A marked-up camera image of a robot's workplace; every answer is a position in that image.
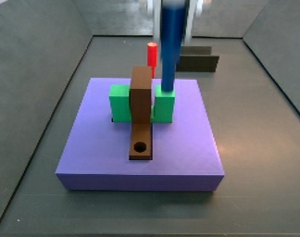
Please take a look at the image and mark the purple rectangular board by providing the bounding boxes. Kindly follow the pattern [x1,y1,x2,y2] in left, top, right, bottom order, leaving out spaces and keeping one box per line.
[57,78,225,191]

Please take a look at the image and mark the blue cylindrical peg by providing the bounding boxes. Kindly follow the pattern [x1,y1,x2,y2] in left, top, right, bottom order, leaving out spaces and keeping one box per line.
[161,0,187,92]

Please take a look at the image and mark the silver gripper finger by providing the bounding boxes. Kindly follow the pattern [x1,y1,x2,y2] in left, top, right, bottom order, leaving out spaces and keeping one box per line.
[184,0,205,44]
[147,0,161,42]

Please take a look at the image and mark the green U-shaped block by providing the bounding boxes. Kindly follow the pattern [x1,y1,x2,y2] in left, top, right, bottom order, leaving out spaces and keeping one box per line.
[109,84,176,123]

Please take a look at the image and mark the red cylindrical peg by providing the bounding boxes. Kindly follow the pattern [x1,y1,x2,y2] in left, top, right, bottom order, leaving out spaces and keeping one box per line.
[148,42,159,78]

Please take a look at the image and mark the black angle bracket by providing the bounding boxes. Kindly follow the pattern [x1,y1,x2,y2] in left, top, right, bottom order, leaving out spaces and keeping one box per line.
[176,46,220,72]

